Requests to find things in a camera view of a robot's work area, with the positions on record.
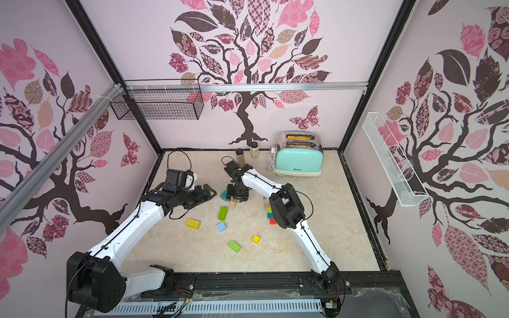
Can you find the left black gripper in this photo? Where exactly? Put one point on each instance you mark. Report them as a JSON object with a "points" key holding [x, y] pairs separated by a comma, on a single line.
{"points": [[199, 198]]}

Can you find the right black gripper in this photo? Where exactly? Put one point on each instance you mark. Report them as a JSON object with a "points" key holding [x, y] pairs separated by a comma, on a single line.
{"points": [[237, 194]]}

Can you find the teal triangle block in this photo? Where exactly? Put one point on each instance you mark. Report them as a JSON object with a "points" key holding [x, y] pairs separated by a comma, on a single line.
{"points": [[223, 196]]}

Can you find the natural wood triangle block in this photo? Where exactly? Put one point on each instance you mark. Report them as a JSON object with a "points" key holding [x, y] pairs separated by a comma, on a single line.
{"points": [[233, 204]]}

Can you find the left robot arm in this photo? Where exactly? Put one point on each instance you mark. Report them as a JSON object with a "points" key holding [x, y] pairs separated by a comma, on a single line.
{"points": [[119, 242]]}

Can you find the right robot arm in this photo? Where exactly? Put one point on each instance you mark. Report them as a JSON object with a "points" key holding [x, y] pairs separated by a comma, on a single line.
{"points": [[289, 213]]}

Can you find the light blue cube block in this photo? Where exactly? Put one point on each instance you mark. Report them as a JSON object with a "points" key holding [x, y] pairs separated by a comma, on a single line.
{"points": [[221, 227]]}

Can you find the yellow rectangle block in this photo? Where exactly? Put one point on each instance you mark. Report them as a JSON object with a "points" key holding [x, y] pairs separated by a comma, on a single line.
{"points": [[193, 224]]}

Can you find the brown spice jar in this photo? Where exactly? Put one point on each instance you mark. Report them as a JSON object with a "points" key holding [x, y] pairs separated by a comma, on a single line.
{"points": [[240, 156]]}

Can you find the pale spice jar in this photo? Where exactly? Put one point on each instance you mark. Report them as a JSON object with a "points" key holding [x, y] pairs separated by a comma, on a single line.
{"points": [[254, 150]]}

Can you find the small yellow cube block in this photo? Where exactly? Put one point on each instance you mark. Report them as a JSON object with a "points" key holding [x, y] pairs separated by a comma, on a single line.
{"points": [[256, 239]]}

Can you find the green rectangle block front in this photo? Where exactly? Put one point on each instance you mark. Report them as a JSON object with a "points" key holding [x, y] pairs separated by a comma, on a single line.
{"points": [[235, 247]]}

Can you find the mint green toaster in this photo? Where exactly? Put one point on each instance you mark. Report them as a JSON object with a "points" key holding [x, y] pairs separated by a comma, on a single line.
{"points": [[298, 154]]}

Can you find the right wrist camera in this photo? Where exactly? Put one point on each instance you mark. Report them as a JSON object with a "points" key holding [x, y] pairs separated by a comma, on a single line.
{"points": [[233, 169]]}

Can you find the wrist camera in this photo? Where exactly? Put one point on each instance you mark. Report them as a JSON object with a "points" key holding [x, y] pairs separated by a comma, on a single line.
{"points": [[233, 169], [178, 180]]}

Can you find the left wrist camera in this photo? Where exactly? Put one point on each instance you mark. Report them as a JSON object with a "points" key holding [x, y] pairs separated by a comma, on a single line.
{"points": [[178, 180]]}

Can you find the aluminium frame bar rear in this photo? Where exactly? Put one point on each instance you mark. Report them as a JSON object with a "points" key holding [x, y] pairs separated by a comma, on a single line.
{"points": [[319, 86]]}

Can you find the aluminium frame bar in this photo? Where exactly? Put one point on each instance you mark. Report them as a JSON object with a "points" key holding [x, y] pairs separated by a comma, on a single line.
{"points": [[27, 189], [319, 86]]}

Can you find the black wire basket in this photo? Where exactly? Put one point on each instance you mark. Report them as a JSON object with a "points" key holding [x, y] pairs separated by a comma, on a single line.
{"points": [[182, 101]]}

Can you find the white slotted cable duct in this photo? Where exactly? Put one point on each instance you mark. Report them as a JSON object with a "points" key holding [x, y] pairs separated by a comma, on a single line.
{"points": [[226, 308]]}

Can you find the white wire shelf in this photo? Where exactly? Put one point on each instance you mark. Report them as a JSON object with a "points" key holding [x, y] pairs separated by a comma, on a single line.
{"points": [[385, 137]]}

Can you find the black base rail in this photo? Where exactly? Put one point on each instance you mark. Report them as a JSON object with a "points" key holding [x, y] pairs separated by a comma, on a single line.
{"points": [[189, 284]]}

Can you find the aluminium frame bar left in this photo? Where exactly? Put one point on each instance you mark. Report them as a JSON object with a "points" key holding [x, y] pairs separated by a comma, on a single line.
{"points": [[27, 189]]}

